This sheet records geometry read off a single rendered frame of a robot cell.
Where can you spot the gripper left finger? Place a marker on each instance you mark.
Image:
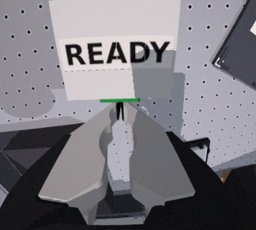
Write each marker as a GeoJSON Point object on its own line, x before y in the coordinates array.
{"type": "Point", "coordinates": [72, 173]}

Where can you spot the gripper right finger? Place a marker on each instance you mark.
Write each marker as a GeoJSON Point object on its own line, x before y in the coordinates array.
{"type": "Point", "coordinates": [165, 171]}

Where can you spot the white ready key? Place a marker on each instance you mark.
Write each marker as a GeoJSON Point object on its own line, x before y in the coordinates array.
{"type": "Point", "coordinates": [116, 49]}

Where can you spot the black rectangular frame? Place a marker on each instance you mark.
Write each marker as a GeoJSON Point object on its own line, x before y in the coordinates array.
{"type": "Point", "coordinates": [200, 143]}

